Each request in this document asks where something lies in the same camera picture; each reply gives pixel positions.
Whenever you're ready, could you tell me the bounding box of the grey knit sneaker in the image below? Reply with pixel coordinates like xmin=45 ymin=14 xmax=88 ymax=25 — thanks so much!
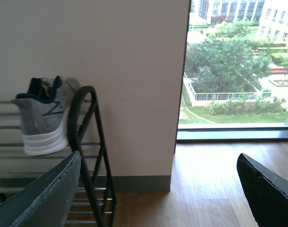
xmin=12 ymin=76 xmax=81 ymax=156

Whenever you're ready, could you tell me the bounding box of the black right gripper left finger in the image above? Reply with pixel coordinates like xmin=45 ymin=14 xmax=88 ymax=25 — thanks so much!
xmin=0 ymin=151 xmax=81 ymax=227

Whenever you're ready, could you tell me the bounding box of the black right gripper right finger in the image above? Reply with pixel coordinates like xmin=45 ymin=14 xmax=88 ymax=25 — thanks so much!
xmin=236 ymin=153 xmax=288 ymax=227

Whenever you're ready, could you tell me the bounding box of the black metal shoe rack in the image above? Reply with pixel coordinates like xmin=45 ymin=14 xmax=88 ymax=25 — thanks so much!
xmin=0 ymin=86 xmax=116 ymax=227

